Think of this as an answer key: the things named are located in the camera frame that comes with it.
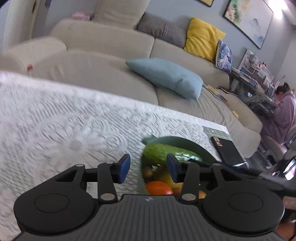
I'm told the white door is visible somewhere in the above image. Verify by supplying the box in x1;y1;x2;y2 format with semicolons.
3;0;42;51

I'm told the black phone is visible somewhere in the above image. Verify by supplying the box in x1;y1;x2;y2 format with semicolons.
211;137;246;168

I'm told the small tangerine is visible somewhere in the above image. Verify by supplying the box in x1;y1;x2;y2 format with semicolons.
173;186;207;200

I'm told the beige sofa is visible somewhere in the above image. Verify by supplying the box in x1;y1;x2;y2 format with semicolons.
1;19;262;158

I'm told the pink toy on sofa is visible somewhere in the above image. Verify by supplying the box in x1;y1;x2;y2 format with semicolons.
72;12;93;21

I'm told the white lace tablecloth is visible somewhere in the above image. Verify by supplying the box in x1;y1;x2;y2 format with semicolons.
1;72;230;240

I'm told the framed landscape painting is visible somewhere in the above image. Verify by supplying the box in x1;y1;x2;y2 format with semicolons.
223;0;273;49

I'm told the orange fruit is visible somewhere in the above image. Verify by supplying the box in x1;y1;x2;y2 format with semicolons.
145;181;174;195

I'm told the green cucumber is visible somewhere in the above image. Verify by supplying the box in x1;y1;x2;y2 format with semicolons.
142;143;202;165

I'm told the brown kiwi fruit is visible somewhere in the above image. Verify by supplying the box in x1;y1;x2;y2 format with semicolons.
142;167;154;180

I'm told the green bowl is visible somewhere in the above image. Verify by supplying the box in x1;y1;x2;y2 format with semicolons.
137;135;223;195

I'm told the yellow cushion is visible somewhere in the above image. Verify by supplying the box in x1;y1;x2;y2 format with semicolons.
184;18;226;63

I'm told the small framed painting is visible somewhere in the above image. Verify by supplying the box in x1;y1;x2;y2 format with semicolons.
197;0;214;8

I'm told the grey patterned cushion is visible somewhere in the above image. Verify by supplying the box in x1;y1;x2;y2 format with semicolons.
136;13;187;48

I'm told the beige back cushion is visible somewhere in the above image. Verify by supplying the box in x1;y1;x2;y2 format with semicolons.
93;0;150;29

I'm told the blue floral cushion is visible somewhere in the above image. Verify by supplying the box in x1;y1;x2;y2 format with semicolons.
215;39;232;74

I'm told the light blue cushion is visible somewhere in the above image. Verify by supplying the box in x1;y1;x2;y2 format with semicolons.
125;58;204;100

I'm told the person in purple robe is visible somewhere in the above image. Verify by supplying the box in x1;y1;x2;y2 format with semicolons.
260;82;295;145

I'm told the green yellow apple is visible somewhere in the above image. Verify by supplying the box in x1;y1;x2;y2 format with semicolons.
158;170;183;189

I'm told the cluttered desk with books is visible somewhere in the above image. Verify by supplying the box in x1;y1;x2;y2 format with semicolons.
230;49;277;116

